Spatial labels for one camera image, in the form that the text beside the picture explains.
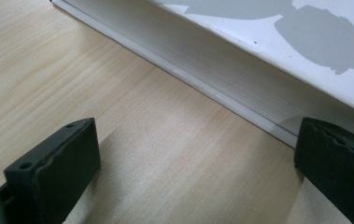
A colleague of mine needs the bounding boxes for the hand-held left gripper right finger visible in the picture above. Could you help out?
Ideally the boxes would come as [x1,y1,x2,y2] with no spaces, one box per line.
[293,117,354,224]

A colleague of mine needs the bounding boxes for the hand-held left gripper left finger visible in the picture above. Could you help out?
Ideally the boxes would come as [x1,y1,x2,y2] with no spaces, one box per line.
[4,117,102,224]

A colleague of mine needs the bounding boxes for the thick white book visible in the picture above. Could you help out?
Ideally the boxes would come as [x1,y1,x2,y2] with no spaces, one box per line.
[50,0,354,149]

